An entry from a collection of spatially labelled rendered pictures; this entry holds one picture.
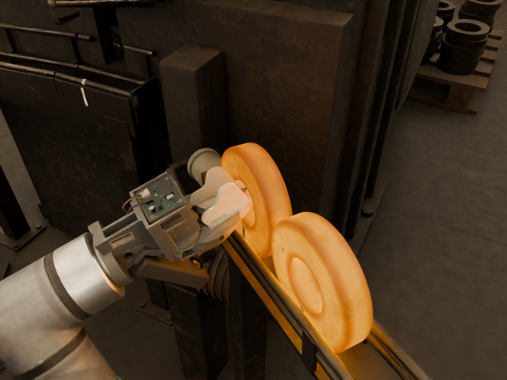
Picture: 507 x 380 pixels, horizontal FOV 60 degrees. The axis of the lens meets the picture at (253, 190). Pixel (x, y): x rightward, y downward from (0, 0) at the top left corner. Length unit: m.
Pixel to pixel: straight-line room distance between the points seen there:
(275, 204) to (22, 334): 0.31
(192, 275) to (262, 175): 0.17
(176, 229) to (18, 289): 0.18
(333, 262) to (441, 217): 1.32
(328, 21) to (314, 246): 0.40
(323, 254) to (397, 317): 0.98
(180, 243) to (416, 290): 1.04
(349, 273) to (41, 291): 0.33
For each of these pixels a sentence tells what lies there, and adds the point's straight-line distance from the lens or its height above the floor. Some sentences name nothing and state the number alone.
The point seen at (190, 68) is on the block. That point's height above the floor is 0.80.
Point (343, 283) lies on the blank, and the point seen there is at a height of 0.78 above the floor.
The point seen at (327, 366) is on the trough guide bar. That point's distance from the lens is 0.49.
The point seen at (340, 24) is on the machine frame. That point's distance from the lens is 0.73.
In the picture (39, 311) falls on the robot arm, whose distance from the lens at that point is 0.55.
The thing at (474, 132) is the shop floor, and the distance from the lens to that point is 2.27.
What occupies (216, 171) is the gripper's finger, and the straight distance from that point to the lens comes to 0.56.
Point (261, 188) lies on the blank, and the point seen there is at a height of 0.78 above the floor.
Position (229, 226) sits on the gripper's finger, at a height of 0.73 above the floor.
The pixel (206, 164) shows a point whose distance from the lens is 0.70.
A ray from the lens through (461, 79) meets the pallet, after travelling 2.38.
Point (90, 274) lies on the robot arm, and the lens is 0.53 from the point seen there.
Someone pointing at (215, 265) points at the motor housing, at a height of 0.52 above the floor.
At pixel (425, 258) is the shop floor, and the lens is 1.57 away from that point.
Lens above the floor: 1.12
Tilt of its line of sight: 41 degrees down
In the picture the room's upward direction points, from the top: straight up
